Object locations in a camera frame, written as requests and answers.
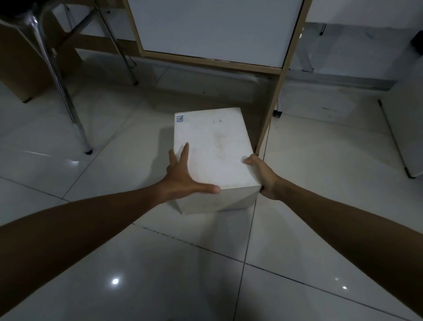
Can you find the person's left thumb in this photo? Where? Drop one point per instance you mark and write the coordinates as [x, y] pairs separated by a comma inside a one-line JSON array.
[[208, 189]]

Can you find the white metal table frame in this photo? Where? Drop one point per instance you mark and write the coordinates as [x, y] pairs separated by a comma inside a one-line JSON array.
[[305, 49]]

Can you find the white cabinet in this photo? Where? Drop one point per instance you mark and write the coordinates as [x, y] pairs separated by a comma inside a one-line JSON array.
[[405, 122]]

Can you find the person's left hand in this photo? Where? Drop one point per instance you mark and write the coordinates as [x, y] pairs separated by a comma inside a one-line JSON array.
[[180, 183]]

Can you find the person's left middle finger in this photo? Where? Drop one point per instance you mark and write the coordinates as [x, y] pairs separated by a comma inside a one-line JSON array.
[[172, 158]]

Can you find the person's left forearm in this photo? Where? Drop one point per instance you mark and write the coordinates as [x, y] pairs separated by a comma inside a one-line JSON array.
[[72, 234]]

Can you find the white desk with wood edging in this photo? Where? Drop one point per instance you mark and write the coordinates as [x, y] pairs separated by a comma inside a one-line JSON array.
[[214, 29]]

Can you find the person's right hand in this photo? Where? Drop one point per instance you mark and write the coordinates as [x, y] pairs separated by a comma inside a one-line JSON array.
[[266, 178]]

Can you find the brown wooden cabinet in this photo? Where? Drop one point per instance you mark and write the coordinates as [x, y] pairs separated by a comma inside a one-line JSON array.
[[19, 62]]

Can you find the person's right forearm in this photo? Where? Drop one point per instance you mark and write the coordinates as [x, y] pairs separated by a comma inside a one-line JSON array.
[[357, 238]]

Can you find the person's right thumb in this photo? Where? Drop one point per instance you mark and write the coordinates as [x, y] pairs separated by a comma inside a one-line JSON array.
[[251, 159]]

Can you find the chrome leg chair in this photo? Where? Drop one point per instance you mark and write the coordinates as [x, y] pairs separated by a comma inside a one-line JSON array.
[[62, 89]]

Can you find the white cardboard box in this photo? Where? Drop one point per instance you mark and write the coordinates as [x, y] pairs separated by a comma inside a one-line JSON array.
[[218, 145]]

